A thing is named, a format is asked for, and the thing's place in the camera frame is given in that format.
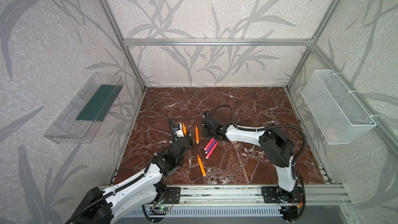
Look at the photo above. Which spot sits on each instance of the orange marker lower diagonal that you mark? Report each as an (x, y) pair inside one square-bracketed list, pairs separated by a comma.
[(201, 166)]

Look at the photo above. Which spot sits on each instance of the pink marker upper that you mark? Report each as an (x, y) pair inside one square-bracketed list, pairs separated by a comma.
[(209, 144)]

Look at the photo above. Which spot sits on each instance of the pink marker lower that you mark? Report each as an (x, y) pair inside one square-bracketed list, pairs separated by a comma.
[(211, 151)]

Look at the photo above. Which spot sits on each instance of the orange marker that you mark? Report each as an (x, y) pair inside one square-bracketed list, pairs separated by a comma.
[(197, 139), (184, 129)]

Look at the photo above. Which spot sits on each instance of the white wire mesh basket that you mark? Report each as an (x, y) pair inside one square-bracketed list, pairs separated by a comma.
[(340, 116)]

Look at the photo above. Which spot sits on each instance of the green circuit board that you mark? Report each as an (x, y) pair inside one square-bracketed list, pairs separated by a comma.
[(161, 210)]

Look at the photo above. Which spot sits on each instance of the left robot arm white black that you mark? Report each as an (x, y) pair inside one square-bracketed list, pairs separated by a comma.
[(109, 205)]

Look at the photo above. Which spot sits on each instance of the aluminium front rail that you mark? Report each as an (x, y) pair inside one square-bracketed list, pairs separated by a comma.
[(250, 195)]

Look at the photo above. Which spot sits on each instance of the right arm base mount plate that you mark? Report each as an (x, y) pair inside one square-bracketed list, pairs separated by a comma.
[(275, 195)]

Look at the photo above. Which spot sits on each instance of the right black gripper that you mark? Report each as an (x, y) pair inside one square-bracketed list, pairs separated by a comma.
[(208, 123)]

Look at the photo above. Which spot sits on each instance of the clear plastic wall tray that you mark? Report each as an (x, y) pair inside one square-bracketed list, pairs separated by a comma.
[(80, 121)]

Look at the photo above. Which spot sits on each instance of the purple marker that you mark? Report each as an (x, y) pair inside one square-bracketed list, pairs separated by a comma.
[(210, 147)]

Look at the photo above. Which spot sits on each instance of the pink marker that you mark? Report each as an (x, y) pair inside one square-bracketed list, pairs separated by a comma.
[(211, 151), (209, 144)]

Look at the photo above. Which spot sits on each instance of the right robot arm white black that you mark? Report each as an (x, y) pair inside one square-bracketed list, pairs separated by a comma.
[(276, 144)]

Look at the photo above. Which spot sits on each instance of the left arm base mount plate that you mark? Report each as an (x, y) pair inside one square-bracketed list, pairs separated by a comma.
[(170, 195)]

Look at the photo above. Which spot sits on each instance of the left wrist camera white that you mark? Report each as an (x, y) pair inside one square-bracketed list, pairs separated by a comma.
[(176, 129)]

